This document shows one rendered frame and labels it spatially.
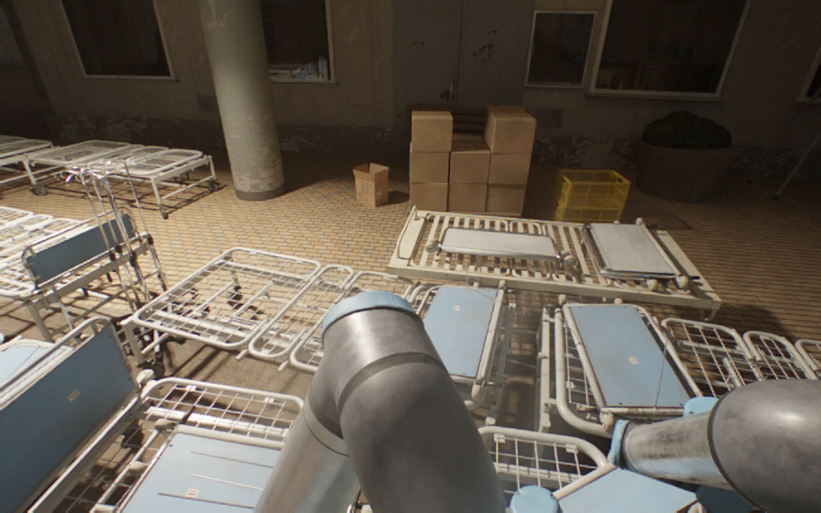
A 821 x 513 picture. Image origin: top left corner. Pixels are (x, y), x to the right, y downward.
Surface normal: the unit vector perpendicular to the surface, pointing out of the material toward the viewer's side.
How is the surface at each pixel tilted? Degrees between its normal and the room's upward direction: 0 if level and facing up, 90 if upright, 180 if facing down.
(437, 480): 48
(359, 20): 90
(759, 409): 62
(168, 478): 5
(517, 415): 0
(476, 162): 90
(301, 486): 73
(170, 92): 90
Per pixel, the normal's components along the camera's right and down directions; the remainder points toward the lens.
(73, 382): 0.99, 0.10
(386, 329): 0.07, -0.88
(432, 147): 0.00, 0.49
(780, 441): -0.91, -0.30
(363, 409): -0.55, -0.35
